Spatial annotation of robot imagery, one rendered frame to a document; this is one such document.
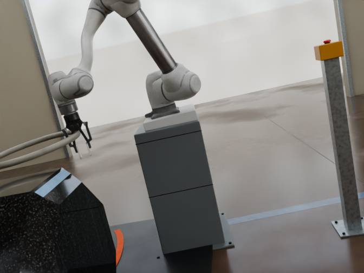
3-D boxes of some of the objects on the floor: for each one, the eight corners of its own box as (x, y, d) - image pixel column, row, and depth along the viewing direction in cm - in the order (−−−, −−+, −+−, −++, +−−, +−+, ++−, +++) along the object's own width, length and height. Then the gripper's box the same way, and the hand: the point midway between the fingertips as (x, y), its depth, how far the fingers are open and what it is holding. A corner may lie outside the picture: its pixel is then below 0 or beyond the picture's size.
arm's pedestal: (160, 227, 283) (134, 124, 268) (225, 214, 281) (203, 109, 266) (155, 261, 234) (123, 138, 219) (234, 246, 232) (208, 119, 217)
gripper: (87, 107, 194) (102, 149, 199) (53, 118, 191) (70, 161, 196) (86, 108, 187) (102, 152, 192) (52, 119, 184) (69, 164, 189)
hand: (84, 150), depth 194 cm, fingers closed on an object, 4 cm apart
